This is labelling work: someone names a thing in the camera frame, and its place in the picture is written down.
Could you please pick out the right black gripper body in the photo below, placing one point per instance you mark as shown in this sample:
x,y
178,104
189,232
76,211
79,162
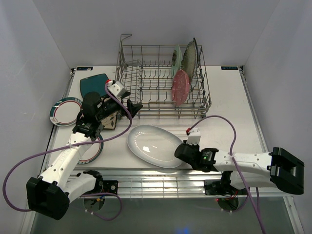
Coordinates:
x,y
193,146

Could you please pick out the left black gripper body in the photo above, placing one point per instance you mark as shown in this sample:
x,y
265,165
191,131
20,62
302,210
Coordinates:
x,y
110,107

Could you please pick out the white oval platter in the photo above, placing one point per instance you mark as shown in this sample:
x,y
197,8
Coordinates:
x,y
154,145

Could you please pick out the pink dotted scalloped plate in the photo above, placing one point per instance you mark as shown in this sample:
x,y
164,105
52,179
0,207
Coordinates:
x,y
180,88

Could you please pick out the mint green flower plate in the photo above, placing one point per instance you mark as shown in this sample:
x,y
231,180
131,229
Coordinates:
x,y
176,60

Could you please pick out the speckled beige round plate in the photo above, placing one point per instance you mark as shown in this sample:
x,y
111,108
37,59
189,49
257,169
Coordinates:
x,y
190,59

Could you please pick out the black square floral plate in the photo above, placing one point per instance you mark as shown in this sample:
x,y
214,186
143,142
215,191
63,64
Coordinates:
x,y
197,54

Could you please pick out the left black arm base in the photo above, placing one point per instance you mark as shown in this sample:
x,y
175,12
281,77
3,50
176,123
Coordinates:
x,y
104,186

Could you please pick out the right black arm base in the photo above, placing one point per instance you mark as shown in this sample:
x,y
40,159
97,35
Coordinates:
x,y
217,187

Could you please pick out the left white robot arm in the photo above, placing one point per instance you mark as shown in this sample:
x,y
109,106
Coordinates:
x,y
51,193

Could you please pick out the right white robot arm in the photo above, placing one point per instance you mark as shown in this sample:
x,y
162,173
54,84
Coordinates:
x,y
278,168

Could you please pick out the cream square flower plate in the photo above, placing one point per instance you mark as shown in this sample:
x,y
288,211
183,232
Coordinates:
x,y
110,122

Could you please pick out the teal square plate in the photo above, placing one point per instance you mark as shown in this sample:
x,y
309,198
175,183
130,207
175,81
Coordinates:
x,y
94,83

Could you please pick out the round plate red teal rim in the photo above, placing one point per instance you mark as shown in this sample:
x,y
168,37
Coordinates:
x,y
92,153

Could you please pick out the left logo sticker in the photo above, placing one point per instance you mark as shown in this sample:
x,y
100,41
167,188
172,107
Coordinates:
x,y
84,68

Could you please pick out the logo sticker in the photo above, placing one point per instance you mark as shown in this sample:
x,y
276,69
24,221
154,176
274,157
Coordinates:
x,y
84,68
227,68

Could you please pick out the right logo sticker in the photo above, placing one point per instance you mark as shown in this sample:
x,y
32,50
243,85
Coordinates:
x,y
227,68

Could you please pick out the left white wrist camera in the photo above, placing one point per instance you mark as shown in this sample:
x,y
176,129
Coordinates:
x,y
115,88

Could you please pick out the grey wire dish rack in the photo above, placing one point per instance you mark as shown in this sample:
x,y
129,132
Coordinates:
x,y
146,72

